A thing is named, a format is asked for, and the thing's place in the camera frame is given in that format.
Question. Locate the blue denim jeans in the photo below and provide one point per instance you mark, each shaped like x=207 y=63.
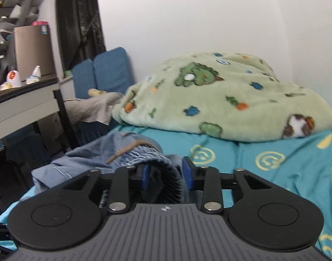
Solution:
x=81 y=160

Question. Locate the pink lidded container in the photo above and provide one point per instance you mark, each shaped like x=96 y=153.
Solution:
x=40 y=27

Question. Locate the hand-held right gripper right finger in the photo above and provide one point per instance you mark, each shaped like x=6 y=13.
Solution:
x=187 y=174

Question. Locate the white round bottle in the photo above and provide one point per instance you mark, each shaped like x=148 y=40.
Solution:
x=13 y=78

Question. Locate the white tissue packet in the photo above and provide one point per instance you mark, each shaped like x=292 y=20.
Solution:
x=34 y=77

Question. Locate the dark window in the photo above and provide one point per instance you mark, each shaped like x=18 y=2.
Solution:
x=79 y=19

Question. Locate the blue and grey blanket pile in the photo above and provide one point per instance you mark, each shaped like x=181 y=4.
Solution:
x=92 y=108

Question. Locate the green printed fleece blanket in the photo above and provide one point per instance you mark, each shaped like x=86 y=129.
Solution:
x=223 y=100

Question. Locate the cardboard box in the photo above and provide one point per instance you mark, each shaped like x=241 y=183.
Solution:
x=33 y=51

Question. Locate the blue quilted cushion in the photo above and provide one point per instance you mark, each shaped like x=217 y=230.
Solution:
x=84 y=78
x=114 y=68

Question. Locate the white cabinet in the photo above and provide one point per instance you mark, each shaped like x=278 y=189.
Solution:
x=19 y=106

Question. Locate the dark blue pleated chair cover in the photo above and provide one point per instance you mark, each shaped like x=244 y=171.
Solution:
x=95 y=133

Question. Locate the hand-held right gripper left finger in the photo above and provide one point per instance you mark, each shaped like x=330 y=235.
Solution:
x=144 y=180

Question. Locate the teal printed bed sheet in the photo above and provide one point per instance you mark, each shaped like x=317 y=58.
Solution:
x=236 y=152

